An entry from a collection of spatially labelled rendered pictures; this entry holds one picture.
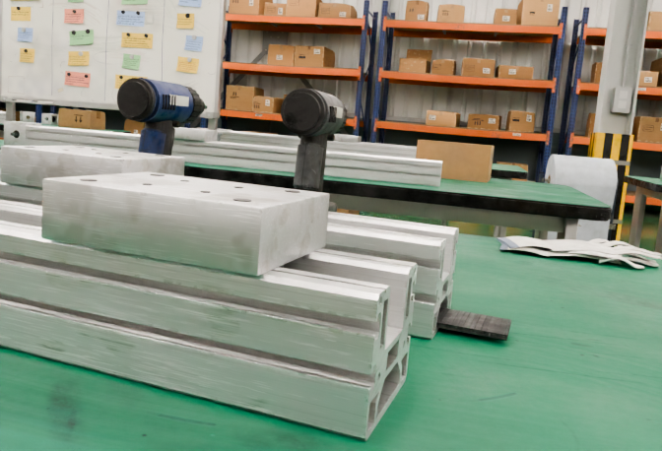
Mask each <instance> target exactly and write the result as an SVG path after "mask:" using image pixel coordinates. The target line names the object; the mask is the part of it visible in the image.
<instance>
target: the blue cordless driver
mask: <svg viewBox="0 0 662 451"><path fill-rule="evenodd" d="M117 105H118V108H119V110H120V112H121V113H122V114H123V116H125V117H126V118H128V119H130V120H135V121H138V122H146V125H145V128H144V129H143V130H141V135H140V142H139V150H138V153H146V154H155V155H165V156H171V151H172V147H173V141H174V134H175V129H174V128H179V127H180V123H190V122H191V121H194V120H195V119H196V118H197V117H198V115H200V114H201V113H203V111H204V109H207V108H208V106H207V105H205V103H204V101H203V99H202V98H200V96H199V95H198V94H197V93H196V91H195V90H193V89H192V88H190V87H186V86H182V85H180V84H175V83H169V82H163V81H157V80H151V79H145V78H131V79H128V80H126V81H125V82H124V83H123V84H122V85H121V86H120V88H119V90H118V93H117Z"/></svg>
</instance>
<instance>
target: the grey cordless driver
mask: <svg viewBox="0 0 662 451"><path fill-rule="evenodd" d="M347 112H348V110H347V109H346V107H345V105H344V104H343V103H342V101H341V100H340V99H337V98H336V97H334V96H332V95H329V94H326V93H323V92H320V91H317V90H313V89H297V90H294V91H292V92H290V93H289V94H288V95H287V96H286V97H285V99H284V101H283V103H282V106H281V117H282V120H283V122H284V124H285V126H286V127H287V128H288V129H289V130H290V131H292V132H293V133H296V134H298V137H299V138H300V144H299V145H298V153H297V161H296V169H295V178H294V189H296V190H304V191H313V192H321V193H322V189H323V179H324V169H325V160H326V150H327V141H332V142H333V141H334V140H335V135H334V134H336V133H339V131H340V130H341V129H343V128H344V126H345V124H346V123H347V122H346V121H347V118H348V116H347ZM328 212H335V213H337V204H336V203H334V202H329V208H328Z"/></svg>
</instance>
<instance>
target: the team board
mask: <svg viewBox="0 0 662 451"><path fill-rule="evenodd" d="M226 7H227V0H0V101H2V102H6V121H15V118H16V102H20V103H33V104H47V105H60V106H73V107H84V108H96V109H109V110H119V108H118V105H117V93H118V90H119V88H120V86H121V85H122V84H123V83H124V82H125V81H126V80H128V79H131V78H145V79H151V80H157V81H163V82H169V83H175V84H180V85H182V86H186V87H190V88H192V89H193V90H195V91H196V93H197V94H198V95H199V96H200V98H202V99H203V101H204V103H205V105H207V106H208V108H207V109H204V111H203V113H201V114H200V115H198V117H205V118H208V130H217V128H218V118H220V110H221V93H222V76H223V59H224V41H225V23H226Z"/></svg>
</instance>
